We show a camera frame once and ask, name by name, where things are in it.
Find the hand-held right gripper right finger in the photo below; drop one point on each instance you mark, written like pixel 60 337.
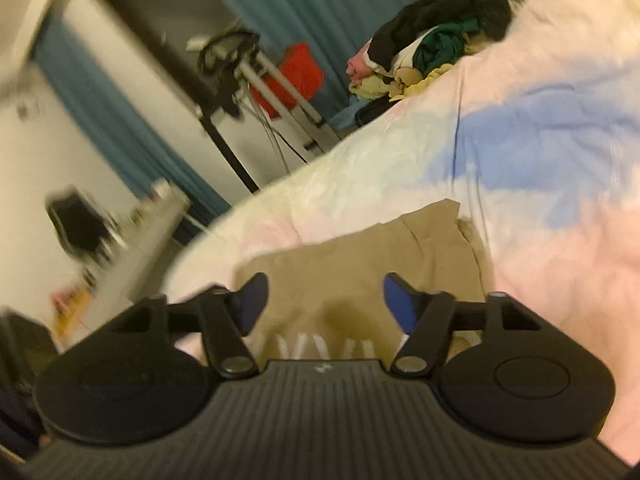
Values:
pixel 400 301

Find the wavy black-framed mirror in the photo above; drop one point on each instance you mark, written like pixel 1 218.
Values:
pixel 75 220

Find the dark cloth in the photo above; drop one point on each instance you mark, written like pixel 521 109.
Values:
pixel 20 410

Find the dark window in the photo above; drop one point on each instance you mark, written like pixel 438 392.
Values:
pixel 165 10

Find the narrow blue curtain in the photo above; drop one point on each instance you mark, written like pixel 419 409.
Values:
pixel 115 125

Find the tan t-shirt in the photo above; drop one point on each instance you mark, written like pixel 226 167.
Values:
pixel 350 270

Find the white folded treadmill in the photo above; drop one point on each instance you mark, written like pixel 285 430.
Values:
pixel 227 152

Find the wide blue curtain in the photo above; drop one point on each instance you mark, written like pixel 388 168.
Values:
pixel 325 5

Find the pile of clothes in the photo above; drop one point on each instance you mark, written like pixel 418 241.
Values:
pixel 430 35

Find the garment steamer stand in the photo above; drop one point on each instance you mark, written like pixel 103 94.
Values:
pixel 295 105

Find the red garment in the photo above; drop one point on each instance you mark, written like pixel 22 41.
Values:
pixel 297 72

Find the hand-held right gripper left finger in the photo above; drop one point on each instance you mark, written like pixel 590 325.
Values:
pixel 252 296

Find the white vanity desk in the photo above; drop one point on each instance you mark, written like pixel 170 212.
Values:
pixel 145 240

